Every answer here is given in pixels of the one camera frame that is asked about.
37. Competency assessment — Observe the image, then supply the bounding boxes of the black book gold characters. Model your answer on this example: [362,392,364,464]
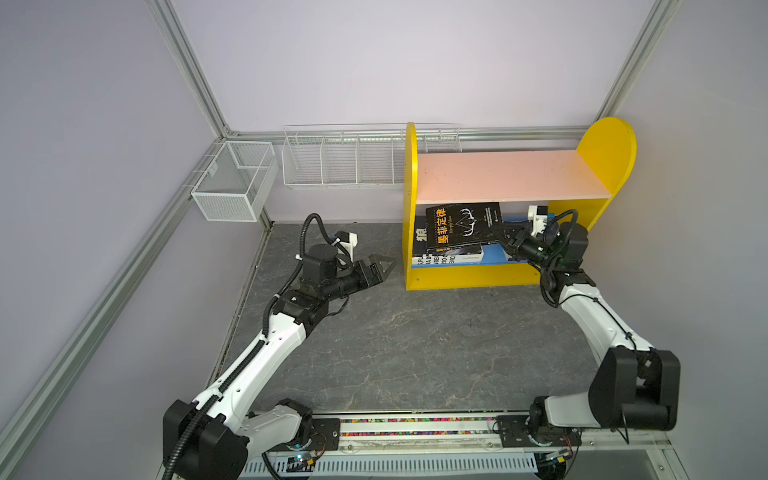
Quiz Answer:
[425,202,503,251]

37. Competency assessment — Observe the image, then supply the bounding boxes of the aluminium mounting rail frame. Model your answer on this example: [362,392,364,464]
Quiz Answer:
[236,412,688,479]

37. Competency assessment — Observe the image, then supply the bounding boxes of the black book white characters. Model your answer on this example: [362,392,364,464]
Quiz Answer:
[411,227,429,257]

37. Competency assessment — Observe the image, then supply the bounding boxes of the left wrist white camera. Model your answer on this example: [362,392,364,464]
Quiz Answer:
[334,230,358,255]

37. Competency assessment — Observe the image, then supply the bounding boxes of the yellow pink blue bookshelf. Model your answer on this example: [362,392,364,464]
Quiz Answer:
[402,117,638,291]

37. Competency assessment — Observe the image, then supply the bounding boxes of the white wire divider rack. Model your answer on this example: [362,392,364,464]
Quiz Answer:
[281,122,463,190]

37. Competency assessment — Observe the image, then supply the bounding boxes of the white Spanish text book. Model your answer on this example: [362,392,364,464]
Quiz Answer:
[412,245,484,267]

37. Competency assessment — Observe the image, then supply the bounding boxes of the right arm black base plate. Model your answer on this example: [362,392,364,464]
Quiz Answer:
[491,413,582,448]

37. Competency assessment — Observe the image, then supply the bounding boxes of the white mesh box basket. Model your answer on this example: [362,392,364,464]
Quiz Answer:
[192,141,279,223]

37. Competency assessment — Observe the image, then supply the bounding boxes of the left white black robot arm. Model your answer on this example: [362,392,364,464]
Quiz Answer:
[162,213,397,479]

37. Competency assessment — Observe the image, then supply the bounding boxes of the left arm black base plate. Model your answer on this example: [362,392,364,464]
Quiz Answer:
[269,417,341,453]

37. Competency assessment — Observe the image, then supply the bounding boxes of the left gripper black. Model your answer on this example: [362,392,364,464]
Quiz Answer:
[323,254,396,302]

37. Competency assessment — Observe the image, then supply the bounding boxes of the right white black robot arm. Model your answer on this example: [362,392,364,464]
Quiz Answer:
[492,210,682,435]

